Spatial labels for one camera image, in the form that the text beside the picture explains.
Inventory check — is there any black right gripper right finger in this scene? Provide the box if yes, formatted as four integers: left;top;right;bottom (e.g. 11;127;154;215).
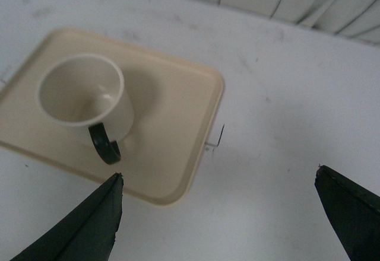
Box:
315;165;379;260

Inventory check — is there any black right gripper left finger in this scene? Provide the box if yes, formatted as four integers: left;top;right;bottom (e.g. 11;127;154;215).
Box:
12;173;124;260

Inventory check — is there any cream mug with black handle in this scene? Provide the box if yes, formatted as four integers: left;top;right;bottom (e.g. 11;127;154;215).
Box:
36;53;135;165

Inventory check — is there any beige plastic tray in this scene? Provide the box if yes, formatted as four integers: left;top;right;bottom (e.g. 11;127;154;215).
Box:
1;27;224;206

